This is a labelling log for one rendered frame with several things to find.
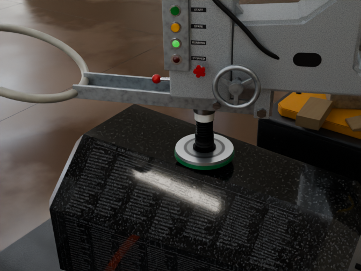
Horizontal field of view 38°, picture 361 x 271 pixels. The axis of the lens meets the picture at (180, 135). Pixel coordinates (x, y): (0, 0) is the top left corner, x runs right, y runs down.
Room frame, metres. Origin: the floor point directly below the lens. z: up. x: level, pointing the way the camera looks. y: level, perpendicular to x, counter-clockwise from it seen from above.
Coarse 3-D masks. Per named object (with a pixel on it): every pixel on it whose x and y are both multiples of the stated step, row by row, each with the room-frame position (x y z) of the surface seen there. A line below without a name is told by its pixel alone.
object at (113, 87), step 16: (96, 80) 1.75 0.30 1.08; (112, 80) 1.74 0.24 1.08; (128, 80) 1.73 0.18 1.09; (144, 80) 1.72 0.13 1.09; (80, 96) 1.65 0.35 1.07; (96, 96) 1.64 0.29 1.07; (112, 96) 1.63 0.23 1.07; (128, 96) 1.62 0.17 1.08; (144, 96) 1.60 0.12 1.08; (160, 96) 1.59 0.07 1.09; (240, 96) 1.65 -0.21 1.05; (272, 96) 1.63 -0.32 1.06; (240, 112) 1.54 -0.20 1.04
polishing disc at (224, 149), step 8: (192, 136) 1.71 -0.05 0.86; (216, 136) 1.70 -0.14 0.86; (176, 144) 1.65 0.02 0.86; (184, 144) 1.65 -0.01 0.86; (192, 144) 1.65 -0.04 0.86; (216, 144) 1.64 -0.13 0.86; (224, 144) 1.64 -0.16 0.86; (232, 144) 1.64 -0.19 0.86; (176, 152) 1.60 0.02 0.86; (184, 152) 1.59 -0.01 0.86; (192, 152) 1.59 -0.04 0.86; (216, 152) 1.59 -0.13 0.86; (224, 152) 1.59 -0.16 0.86; (232, 152) 1.59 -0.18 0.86; (184, 160) 1.55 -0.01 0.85; (192, 160) 1.54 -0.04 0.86; (200, 160) 1.54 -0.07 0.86; (208, 160) 1.54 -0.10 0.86; (216, 160) 1.53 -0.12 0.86; (224, 160) 1.54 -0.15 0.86
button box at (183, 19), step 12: (168, 0) 1.52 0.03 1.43; (180, 0) 1.51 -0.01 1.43; (168, 12) 1.52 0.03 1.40; (168, 24) 1.52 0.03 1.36; (180, 24) 1.51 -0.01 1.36; (168, 36) 1.52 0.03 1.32; (180, 36) 1.51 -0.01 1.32; (168, 48) 1.52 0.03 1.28; (180, 48) 1.51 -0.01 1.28; (168, 60) 1.52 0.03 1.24
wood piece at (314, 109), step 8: (312, 104) 2.01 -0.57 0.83; (320, 104) 2.01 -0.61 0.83; (328, 104) 2.00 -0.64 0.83; (304, 112) 1.94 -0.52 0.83; (312, 112) 1.93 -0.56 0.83; (320, 112) 1.93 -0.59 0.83; (328, 112) 1.99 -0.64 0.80; (296, 120) 1.91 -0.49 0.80; (304, 120) 1.90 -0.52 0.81; (312, 120) 1.88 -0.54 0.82; (320, 120) 1.88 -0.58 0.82; (312, 128) 1.88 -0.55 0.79
